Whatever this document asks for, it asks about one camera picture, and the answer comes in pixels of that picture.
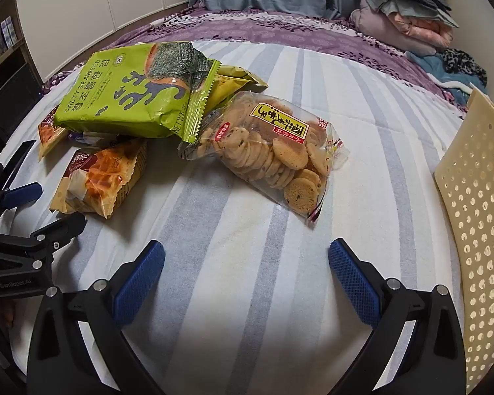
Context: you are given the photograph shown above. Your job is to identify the large green seaweed bag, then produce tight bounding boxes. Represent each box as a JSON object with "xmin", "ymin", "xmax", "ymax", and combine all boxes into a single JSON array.
[{"xmin": 53, "ymin": 41, "xmax": 222, "ymax": 143}]

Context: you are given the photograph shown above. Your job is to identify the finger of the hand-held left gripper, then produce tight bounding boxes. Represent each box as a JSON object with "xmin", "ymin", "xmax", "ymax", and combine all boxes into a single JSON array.
[
  {"xmin": 0, "ymin": 213, "xmax": 88, "ymax": 272},
  {"xmin": 0, "ymin": 140, "xmax": 43, "ymax": 225}
]

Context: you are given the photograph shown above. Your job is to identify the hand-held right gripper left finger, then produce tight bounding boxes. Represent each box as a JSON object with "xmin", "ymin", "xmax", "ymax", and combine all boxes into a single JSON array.
[{"xmin": 27, "ymin": 239, "xmax": 167, "ymax": 395}]

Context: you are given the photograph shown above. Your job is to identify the brown orange waffle packet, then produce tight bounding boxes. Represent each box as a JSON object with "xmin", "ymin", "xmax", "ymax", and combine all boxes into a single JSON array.
[
  {"xmin": 37, "ymin": 107, "xmax": 72, "ymax": 162},
  {"xmin": 49, "ymin": 138, "xmax": 148, "ymax": 220}
]

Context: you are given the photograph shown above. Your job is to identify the leopard print cloth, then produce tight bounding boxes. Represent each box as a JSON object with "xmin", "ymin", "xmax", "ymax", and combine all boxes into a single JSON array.
[{"xmin": 440, "ymin": 48, "xmax": 488, "ymax": 87}]

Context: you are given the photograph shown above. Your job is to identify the purple leaf print bedsheet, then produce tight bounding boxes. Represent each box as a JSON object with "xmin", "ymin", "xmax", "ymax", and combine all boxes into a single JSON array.
[{"xmin": 41, "ymin": 6, "xmax": 470, "ymax": 120}]

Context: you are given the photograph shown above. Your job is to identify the clear bag of round cookies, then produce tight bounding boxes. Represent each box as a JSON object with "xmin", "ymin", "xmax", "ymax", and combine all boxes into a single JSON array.
[{"xmin": 178, "ymin": 91, "xmax": 350, "ymax": 228}]

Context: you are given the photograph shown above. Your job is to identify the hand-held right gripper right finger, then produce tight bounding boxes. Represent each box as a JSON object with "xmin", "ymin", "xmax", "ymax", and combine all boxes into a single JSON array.
[{"xmin": 328, "ymin": 238, "xmax": 467, "ymax": 395}]

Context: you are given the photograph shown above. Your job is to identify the blue white boxes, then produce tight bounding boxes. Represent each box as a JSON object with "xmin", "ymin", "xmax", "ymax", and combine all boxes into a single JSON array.
[{"xmin": 0, "ymin": 16, "xmax": 17, "ymax": 50}]

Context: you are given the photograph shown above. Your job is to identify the dark blue snack packet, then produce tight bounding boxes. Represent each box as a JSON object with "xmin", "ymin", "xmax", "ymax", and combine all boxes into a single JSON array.
[{"xmin": 67, "ymin": 129, "xmax": 120, "ymax": 145}]

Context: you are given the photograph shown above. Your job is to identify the small green seaweed packet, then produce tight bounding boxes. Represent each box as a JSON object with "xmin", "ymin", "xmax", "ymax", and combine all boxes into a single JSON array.
[{"xmin": 208, "ymin": 65, "xmax": 269, "ymax": 110}]

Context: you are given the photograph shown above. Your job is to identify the dark wooden shelf unit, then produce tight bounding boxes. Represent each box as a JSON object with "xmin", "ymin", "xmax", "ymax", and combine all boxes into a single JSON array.
[{"xmin": 0, "ymin": 16, "xmax": 42, "ymax": 141}]

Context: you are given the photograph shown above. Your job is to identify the cream perforated plastic basket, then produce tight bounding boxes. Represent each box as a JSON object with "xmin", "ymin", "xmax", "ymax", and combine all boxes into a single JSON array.
[{"xmin": 433, "ymin": 83, "xmax": 494, "ymax": 383}]

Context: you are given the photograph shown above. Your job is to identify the white wardrobe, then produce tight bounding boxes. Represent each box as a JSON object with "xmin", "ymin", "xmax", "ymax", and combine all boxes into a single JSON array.
[{"xmin": 15, "ymin": 0, "xmax": 190, "ymax": 83}]

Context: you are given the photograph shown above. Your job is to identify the pink folded quilt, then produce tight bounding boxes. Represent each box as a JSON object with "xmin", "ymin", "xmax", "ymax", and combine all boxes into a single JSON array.
[{"xmin": 389, "ymin": 12, "xmax": 454, "ymax": 49}]

